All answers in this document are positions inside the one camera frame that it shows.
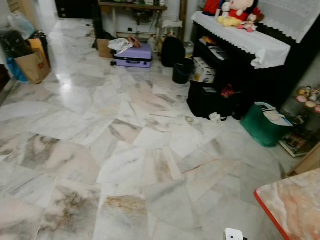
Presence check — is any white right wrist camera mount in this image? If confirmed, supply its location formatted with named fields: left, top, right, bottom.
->
left=224, top=228, right=244, bottom=240

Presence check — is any brown cardboard box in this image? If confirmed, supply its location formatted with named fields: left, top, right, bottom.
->
left=96, top=38, right=115, bottom=59

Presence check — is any green bin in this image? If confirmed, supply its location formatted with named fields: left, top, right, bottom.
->
left=240, top=102, right=294, bottom=149

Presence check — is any brown paper bag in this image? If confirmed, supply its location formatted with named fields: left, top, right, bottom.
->
left=14, top=38, right=51, bottom=85

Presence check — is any wooden desk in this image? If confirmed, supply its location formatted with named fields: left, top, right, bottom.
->
left=98, top=0, right=169, bottom=41

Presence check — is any black piano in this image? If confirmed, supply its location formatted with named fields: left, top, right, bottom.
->
left=190, top=10, right=320, bottom=121

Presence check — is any blue bag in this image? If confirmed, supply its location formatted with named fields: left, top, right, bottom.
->
left=6, top=56, right=29, bottom=83

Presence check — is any white cardboard box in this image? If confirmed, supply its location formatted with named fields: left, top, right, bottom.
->
left=192, top=56, right=217, bottom=84

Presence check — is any red plush doll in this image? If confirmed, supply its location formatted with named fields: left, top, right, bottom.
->
left=202, top=0, right=264, bottom=34

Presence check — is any black fabric bag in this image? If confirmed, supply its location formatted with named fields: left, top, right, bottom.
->
left=186, top=80, right=242, bottom=121

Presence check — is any white cloth bundle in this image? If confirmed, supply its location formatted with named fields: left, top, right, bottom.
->
left=108, top=37, right=134, bottom=55

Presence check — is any black plastic bag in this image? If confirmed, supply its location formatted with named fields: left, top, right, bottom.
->
left=0, top=29, right=35, bottom=59

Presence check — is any white lace cloth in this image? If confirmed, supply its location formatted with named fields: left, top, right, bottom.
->
left=256, top=0, right=320, bottom=44

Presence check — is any black backpack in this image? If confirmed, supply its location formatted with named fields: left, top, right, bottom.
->
left=160, top=35, right=187, bottom=69

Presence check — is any white lace piano cover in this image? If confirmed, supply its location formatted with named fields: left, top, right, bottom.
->
left=191, top=11, right=292, bottom=70

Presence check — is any crumpled white tissue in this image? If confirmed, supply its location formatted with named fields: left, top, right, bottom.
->
left=208, top=112, right=224, bottom=123

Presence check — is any marble-top folding table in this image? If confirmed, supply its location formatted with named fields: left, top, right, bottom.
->
left=253, top=168, right=320, bottom=240

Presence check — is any purple suitcase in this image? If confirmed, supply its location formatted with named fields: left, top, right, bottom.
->
left=112, top=43, right=153, bottom=69

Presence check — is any glass display cabinet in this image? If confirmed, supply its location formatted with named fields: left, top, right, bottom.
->
left=278, top=85, right=320, bottom=159

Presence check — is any black bucket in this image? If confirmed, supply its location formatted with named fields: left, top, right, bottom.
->
left=172, top=57, right=195, bottom=85

